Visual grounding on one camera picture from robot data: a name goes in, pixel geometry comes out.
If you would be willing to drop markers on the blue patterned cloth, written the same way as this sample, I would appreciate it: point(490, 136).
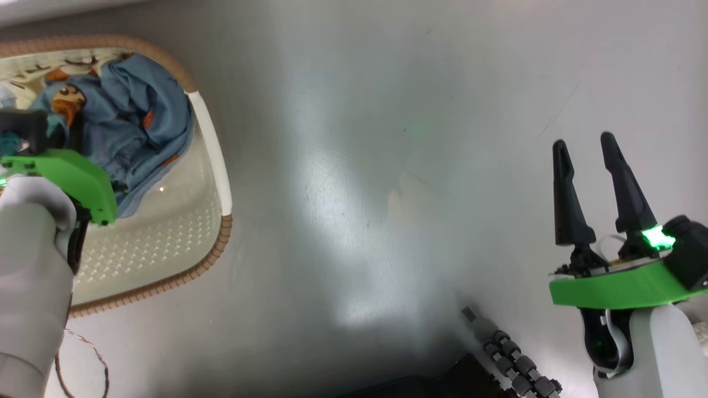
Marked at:
point(133, 110)

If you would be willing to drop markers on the cream perforated laundry basket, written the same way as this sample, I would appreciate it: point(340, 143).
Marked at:
point(166, 249)

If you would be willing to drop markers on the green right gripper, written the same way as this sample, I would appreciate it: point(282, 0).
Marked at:
point(608, 290)

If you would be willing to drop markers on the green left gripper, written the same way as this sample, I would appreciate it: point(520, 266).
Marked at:
point(72, 171)

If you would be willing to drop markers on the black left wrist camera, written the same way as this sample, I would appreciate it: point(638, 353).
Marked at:
point(25, 127)

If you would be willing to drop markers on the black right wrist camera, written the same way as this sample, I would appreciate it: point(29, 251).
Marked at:
point(691, 249)

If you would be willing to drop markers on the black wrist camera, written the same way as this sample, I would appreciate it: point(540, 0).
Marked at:
point(25, 127)
point(691, 249)

